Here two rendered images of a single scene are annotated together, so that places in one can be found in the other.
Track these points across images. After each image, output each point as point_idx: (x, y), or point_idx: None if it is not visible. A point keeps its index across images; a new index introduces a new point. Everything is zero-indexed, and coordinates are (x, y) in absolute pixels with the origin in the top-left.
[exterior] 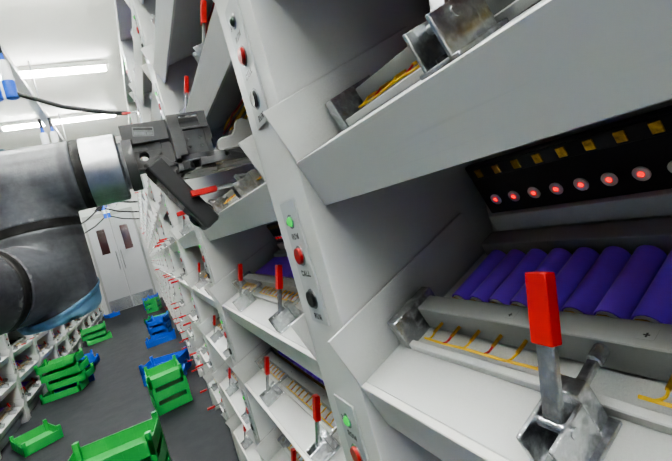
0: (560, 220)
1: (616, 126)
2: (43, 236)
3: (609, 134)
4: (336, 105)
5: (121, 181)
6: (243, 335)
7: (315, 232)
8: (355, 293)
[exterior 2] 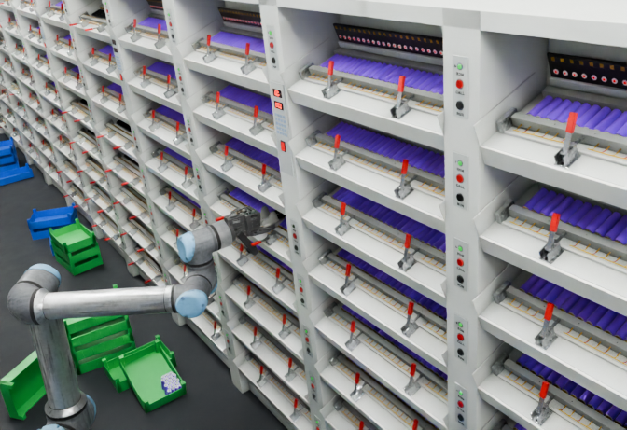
0: None
1: None
2: (208, 266)
3: None
4: (321, 260)
5: (230, 243)
6: (226, 266)
7: (309, 289)
8: (316, 303)
